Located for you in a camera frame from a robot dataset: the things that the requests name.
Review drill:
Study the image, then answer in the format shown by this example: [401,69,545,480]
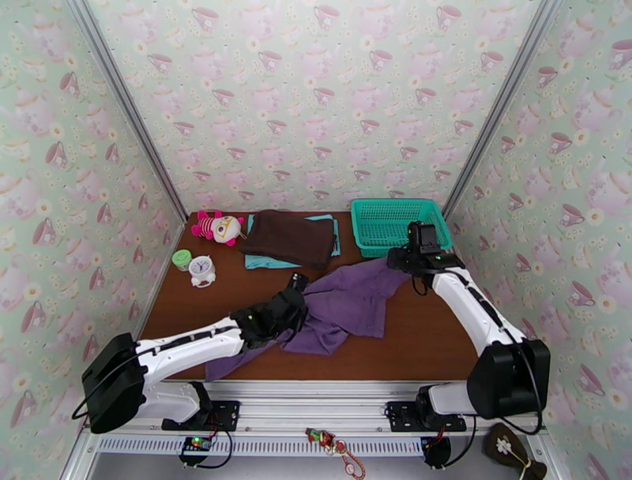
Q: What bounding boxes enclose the purple trousers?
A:
[205,257,413,382]

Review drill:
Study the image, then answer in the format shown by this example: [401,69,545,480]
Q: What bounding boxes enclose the teal folded trousers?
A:
[244,212,343,271]

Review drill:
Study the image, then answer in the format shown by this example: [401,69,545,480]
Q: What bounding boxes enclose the brown folded trousers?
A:
[239,209,338,272]

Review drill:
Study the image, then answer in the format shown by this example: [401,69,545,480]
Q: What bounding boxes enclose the teal plastic basket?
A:
[350,198,454,260]

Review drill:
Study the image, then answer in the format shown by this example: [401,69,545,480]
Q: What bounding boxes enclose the white alarm clock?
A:
[188,254,216,289]

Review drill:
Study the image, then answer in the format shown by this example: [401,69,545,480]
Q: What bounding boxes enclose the pink white plush doll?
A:
[190,210,246,247]

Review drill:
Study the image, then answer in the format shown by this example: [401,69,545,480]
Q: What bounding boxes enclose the colourful charm toy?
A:
[305,426,367,480]

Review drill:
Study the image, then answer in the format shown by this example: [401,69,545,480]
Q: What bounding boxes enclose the black controller board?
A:
[179,435,214,467]
[419,436,453,469]

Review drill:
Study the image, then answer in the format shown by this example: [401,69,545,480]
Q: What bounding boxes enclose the brown flower pouch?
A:
[483,422,548,480]

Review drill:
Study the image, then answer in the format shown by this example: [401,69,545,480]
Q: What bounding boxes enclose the aluminium base frame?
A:
[58,380,574,480]

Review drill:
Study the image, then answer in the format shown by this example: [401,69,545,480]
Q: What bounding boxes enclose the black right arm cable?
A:
[510,340,544,437]

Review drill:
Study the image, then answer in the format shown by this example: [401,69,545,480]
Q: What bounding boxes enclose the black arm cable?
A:
[72,340,149,422]
[510,340,544,437]

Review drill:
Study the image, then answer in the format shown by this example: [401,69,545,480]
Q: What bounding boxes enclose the aluminium frame post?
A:
[66,0,190,226]
[442,0,564,220]

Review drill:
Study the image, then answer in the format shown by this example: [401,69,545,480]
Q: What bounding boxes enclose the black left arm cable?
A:
[72,340,149,422]

